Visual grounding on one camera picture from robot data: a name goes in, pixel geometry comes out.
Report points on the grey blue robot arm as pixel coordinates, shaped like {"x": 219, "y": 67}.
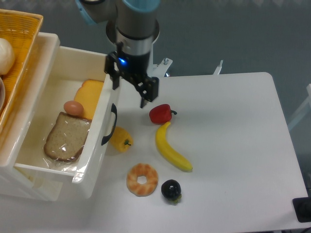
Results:
{"x": 134, "y": 30}

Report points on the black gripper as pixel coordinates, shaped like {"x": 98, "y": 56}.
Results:
{"x": 132, "y": 68}

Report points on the white frame at right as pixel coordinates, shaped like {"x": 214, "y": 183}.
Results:
{"x": 303, "y": 109}

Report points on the black device at edge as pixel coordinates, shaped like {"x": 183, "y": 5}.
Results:
{"x": 302, "y": 207}

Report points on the white table frame bracket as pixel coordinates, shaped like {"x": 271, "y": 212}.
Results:
{"x": 218, "y": 69}

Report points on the yellow banana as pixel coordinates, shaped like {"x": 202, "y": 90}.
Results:
{"x": 168, "y": 152}

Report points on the white round bun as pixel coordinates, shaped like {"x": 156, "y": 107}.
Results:
{"x": 7, "y": 56}

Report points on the brown egg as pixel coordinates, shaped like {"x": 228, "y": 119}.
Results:
{"x": 73, "y": 108}

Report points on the yellow wicker basket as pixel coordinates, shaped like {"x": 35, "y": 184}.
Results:
{"x": 20, "y": 29}

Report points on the orange toast slice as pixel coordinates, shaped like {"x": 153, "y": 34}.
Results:
{"x": 88, "y": 96}

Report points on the red bell pepper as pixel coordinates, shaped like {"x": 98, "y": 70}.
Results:
{"x": 161, "y": 114}

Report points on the brown bread slice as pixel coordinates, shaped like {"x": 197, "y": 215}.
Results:
{"x": 67, "y": 138}

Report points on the orange glazed donut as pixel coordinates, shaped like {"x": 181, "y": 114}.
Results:
{"x": 142, "y": 180}

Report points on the yellow bell pepper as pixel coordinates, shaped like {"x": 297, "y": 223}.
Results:
{"x": 121, "y": 139}

